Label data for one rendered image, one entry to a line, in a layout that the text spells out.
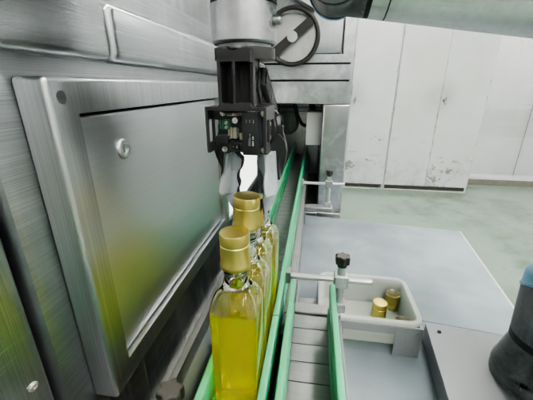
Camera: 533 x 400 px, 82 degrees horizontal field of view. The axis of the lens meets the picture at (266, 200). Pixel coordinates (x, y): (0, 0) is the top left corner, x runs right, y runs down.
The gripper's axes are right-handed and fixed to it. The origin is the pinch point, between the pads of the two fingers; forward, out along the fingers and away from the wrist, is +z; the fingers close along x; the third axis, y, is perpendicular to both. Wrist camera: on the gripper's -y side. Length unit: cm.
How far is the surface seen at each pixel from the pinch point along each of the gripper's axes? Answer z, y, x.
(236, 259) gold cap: 1.7, 13.0, 1.3
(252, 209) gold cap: -1.8, 7.0, 1.8
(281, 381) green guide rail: 18.8, 12.9, 6.4
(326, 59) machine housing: -26, -96, 8
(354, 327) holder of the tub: 33.9, -15.3, 19.0
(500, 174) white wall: 101, -426, 253
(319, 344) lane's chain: 27.3, -2.4, 11.2
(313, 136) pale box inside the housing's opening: 7, -106, 5
